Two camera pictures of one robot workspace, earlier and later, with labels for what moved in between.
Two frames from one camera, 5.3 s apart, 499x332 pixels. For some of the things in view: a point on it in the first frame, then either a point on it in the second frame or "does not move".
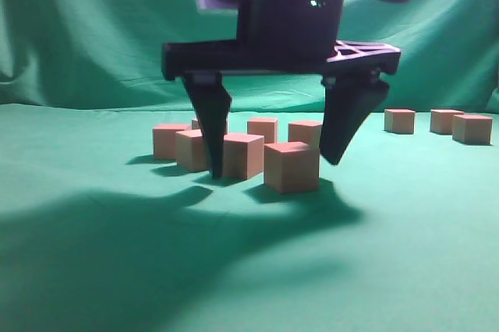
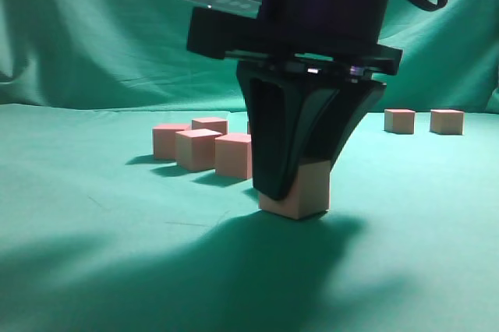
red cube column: x=192 y=151 does not move
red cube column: x=243 y=155 does not move
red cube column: x=472 y=129 → x=309 y=196
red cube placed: x=164 y=139 does not move
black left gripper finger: x=210 y=99 → x=283 y=105
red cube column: x=441 y=121 does not move
